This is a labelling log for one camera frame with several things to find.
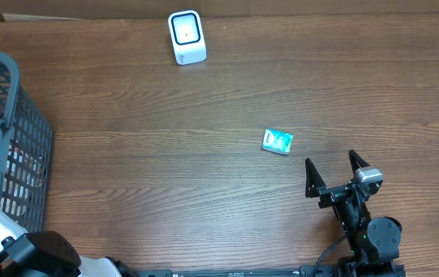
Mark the brown cardboard backdrop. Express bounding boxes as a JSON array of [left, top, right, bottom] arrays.
[[0, 0, 439, 22]]

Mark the white barcode scanner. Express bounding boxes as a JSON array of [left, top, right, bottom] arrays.
[[168, 10, 207, 65]]

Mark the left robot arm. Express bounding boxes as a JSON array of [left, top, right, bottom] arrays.
[[0, 209, 137, 276]]

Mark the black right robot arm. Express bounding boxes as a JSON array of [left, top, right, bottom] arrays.
[[300, 149, 407, 277]]

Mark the grey plastic mesh basket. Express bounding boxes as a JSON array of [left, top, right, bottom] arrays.
[[0, 52, 54, 232]]

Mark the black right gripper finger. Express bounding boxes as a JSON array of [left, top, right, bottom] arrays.
[[305, 158, 326, 198], [348, 149, 370, 173]]

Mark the teal white tissue pack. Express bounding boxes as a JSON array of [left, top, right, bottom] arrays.
[[261, 128, 294, 155]]

